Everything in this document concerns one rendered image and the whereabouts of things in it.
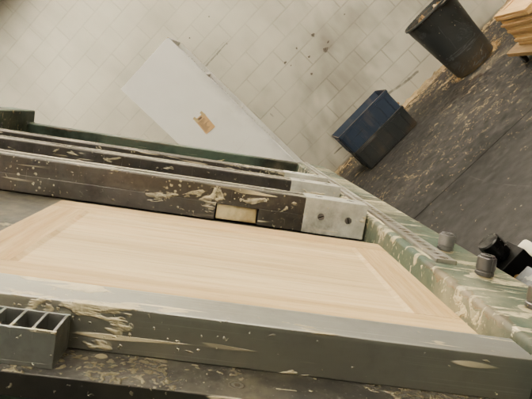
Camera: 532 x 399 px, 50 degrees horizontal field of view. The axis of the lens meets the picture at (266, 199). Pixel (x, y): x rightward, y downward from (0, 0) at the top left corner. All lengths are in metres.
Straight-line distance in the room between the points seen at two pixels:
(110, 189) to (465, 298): 0.70
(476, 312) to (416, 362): 0.17
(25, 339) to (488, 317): 0.44
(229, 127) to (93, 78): 2.12
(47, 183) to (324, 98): 5.17
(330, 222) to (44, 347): 0.76
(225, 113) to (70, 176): 3.67
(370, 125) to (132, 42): 2.68
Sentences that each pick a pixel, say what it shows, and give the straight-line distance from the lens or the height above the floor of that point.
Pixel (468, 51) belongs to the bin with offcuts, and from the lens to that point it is 5.29.
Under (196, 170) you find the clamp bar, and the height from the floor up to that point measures 1.21.
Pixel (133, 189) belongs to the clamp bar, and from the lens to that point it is 1.12.
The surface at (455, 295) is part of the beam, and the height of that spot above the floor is 0.90.
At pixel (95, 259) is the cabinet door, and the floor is 1.24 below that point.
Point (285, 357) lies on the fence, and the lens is 0.50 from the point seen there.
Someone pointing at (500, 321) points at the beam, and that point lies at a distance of 0.62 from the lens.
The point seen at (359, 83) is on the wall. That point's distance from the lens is 6.19.
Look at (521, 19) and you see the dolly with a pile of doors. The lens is 4.14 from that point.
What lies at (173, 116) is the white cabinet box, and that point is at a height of 1.58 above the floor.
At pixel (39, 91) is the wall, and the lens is 6.61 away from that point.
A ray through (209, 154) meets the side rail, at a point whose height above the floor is 1.20.
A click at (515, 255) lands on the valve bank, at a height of 0.75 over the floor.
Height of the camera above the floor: 1.24
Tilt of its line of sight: 8 degrees down
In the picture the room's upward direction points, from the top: 46 degrees counter-clockwise
